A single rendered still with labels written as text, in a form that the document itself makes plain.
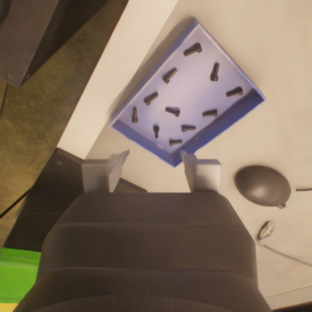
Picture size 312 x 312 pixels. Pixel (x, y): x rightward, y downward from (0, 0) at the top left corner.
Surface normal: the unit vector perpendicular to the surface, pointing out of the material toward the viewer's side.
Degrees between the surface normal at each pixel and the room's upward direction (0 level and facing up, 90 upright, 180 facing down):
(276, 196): 21
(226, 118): 90
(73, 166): 0
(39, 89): 0
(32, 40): 0
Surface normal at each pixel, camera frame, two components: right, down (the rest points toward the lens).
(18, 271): 0.10, 0.34
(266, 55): -0.01, 0.69
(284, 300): -0.83, -0.42
